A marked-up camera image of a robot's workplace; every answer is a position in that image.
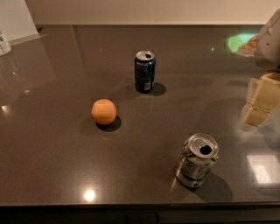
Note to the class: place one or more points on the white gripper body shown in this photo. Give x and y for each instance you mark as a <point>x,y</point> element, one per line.
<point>269,48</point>

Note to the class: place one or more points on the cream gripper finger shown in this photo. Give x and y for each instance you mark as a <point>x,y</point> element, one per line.
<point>263,96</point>

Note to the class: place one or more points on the green silver 7up can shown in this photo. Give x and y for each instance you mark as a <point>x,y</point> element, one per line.
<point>199,155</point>

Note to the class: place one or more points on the dark blue soda can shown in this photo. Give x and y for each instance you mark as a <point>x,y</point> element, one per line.
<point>145,63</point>

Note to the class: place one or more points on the orange fruit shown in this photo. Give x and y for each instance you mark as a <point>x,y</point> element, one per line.
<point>104,111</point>

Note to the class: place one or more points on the white panel at top left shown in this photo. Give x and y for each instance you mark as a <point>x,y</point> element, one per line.
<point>16,22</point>

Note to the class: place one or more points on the white container at left edge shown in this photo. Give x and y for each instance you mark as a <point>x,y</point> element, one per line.
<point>5,47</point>

